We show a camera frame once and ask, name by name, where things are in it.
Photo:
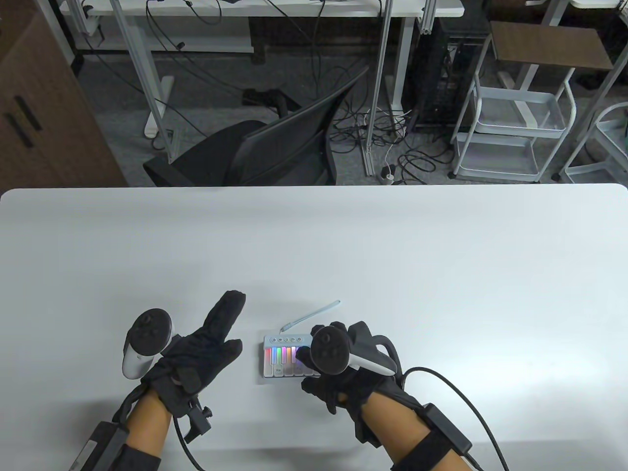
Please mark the white and black controller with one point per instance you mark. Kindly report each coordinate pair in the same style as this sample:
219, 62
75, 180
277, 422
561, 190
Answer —
133, 360
328, 351

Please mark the black left forearm sensor box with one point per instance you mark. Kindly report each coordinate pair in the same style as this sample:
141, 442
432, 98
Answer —
98, 446

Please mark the white and black left controller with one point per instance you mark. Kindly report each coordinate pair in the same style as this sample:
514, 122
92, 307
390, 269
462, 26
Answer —
133, 360

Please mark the white toy piano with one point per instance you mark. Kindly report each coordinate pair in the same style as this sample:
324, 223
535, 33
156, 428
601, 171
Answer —
277, 365

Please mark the black computer tower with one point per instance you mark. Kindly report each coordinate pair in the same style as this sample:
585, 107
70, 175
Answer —
441, 73

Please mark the black office chair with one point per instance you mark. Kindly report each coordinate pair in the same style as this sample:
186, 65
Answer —
279, 147

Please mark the white metal rack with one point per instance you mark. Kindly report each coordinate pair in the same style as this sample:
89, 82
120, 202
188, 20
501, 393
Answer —
608, 127

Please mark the white background desk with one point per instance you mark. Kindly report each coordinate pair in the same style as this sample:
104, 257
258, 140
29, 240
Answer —
206, 44

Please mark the person's right hand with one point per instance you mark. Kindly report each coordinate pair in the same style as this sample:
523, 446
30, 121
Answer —
351, 390

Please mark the person's left forearm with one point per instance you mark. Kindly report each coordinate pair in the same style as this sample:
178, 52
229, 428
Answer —
147, 422

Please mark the white and black right controller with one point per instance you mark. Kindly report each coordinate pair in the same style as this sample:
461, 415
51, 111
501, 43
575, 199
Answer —
328, 351

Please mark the white power strip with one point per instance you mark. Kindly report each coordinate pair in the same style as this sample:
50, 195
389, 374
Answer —
387, 175

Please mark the white three-tier cart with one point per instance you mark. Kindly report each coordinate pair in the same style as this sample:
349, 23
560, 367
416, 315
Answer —
520, 110

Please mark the black right forearm sensor box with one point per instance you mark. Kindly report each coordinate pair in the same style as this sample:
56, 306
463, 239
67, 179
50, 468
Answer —
446, 427

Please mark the brown top side table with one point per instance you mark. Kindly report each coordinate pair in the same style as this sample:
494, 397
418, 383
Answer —
549, 44

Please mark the black left wrist mount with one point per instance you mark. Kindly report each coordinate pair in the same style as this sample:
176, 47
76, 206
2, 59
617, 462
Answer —
197, 419

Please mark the black wrist mount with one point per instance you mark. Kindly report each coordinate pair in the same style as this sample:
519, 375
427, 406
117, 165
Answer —
365, 431
197, 419

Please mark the person's left hand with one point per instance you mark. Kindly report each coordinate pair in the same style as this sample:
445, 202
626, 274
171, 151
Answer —
198, 351

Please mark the black right wrist mount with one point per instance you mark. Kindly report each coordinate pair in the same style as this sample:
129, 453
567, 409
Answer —
365, 431

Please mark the brown wooden cabinet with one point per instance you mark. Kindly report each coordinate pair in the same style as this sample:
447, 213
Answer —
49, 122

